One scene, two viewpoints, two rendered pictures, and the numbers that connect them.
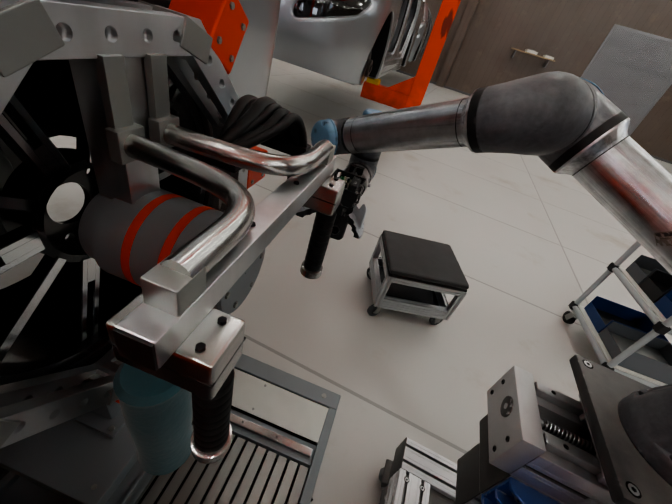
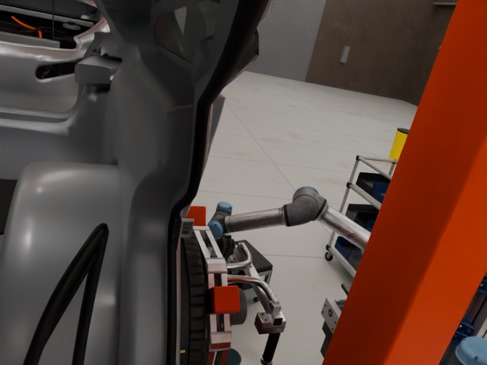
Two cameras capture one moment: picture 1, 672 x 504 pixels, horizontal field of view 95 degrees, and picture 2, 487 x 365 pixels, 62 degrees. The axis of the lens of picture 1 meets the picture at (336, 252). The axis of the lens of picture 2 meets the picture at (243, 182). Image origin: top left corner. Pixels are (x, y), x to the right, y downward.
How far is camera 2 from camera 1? 1.24 m
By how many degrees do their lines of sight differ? 29
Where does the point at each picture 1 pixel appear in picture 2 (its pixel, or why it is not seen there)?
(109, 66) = not seen: hidden behind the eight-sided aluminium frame
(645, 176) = (338, 219)
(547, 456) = not seen: hidden behind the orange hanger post
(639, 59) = (290, 9)
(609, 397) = not seen: hidden behind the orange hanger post
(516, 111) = (300, 216)
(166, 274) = (276, 304)
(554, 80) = (306, 203)
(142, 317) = (275, 315)
